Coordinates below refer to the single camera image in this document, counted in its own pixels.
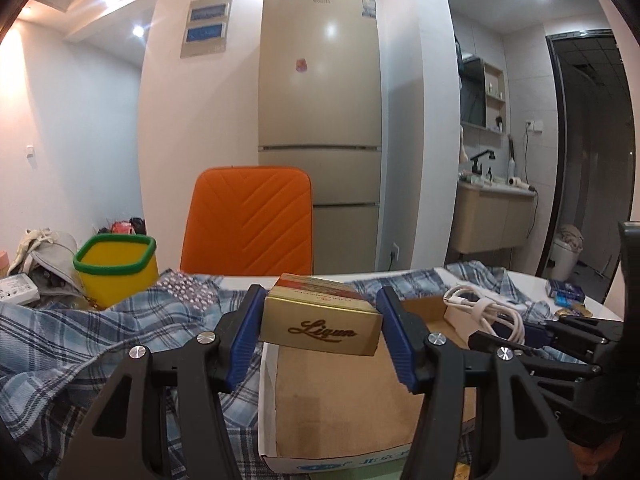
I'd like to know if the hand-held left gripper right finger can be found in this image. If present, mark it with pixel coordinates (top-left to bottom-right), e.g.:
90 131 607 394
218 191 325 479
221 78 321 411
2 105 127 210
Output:
375 285 583 480

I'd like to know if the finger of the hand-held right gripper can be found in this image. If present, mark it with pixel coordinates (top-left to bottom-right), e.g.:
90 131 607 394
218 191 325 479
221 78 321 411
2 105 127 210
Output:
467 330 603 380
525 316 627 362

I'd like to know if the black faucet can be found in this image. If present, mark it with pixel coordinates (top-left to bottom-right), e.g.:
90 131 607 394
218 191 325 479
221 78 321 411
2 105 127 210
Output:
469 150 496 181

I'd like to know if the white trash bin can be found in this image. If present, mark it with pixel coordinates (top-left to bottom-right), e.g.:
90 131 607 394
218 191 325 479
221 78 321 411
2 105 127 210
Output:
547 225 586 282

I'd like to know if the yellow bin with green rim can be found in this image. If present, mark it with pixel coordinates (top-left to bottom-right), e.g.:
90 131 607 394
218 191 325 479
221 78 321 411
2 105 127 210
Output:
73 234 160 311

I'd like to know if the cardboard box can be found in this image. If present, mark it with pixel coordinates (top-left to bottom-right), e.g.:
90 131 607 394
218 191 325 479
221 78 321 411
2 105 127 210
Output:
257 294 506 475

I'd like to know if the sequined fabric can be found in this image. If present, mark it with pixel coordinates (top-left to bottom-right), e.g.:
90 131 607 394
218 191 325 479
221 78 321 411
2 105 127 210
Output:
159 271 222 307

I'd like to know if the grey bag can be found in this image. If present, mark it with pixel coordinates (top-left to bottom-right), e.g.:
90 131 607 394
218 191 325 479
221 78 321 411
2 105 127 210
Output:
7 228 88 306

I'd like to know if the beige refrigerator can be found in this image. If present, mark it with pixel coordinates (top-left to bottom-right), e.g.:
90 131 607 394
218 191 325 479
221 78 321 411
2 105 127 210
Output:
257 0 385 276

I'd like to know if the black glass door frame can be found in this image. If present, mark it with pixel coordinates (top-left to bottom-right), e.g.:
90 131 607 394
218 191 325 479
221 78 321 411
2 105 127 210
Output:
544 29 637 306

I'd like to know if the beige vanity cabinet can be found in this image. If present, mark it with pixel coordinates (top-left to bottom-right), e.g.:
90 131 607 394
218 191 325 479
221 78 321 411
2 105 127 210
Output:
457 182 538 253

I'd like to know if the white device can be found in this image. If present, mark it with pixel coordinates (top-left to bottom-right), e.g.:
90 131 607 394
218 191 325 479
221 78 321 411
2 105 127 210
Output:
0 274 41 307

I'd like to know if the mirror cabinet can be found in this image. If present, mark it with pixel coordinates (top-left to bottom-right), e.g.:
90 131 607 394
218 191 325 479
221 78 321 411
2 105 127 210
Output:
460 55 486 128

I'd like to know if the orange chair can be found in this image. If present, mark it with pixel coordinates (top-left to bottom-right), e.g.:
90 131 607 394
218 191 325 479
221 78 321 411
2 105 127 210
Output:
180 166 315 277

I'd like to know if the open wall shelf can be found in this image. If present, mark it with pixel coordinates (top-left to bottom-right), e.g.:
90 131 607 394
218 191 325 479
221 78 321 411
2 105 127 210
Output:
484 60 507 133

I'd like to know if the white charging cable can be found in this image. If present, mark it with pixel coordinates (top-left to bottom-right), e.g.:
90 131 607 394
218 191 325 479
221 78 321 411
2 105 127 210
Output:
442 284 526 346

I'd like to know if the gold cigarette box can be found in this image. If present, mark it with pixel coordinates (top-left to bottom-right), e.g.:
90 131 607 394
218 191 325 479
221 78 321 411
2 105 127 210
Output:
259 273 384 357

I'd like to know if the blue plaid cloth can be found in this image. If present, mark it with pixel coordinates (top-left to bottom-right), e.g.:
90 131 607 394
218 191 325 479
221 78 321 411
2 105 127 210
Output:
0 260 561 480

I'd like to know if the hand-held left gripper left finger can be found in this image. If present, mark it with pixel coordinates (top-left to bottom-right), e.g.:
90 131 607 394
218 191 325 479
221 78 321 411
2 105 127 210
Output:
57 284 268 480

